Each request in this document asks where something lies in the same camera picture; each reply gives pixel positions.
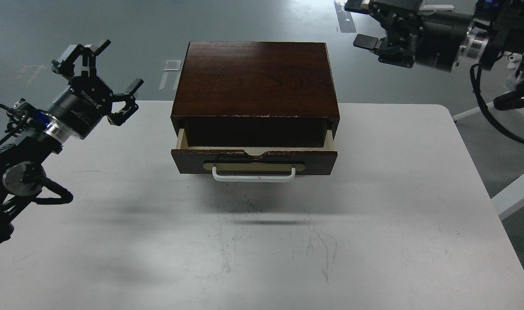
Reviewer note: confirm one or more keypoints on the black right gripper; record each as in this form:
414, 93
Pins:
444, 38

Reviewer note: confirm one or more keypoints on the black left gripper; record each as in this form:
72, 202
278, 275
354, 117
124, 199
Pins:
79, 107

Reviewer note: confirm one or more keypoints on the wooden drawer with white handle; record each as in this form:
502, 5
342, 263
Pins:
254, 164

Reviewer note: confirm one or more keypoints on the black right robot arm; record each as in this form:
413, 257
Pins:
506, 31

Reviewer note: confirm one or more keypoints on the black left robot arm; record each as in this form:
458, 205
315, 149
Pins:
28, 135

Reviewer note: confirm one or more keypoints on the dark wooden drawer cabinet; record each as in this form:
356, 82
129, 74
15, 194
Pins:
256, 94

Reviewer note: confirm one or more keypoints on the white desk foot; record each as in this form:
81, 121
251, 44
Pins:
436, 7

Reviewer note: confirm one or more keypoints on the white office chair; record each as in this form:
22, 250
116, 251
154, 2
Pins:
513, 62

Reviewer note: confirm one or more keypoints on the white table leg frame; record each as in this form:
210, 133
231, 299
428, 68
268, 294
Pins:
499, 161

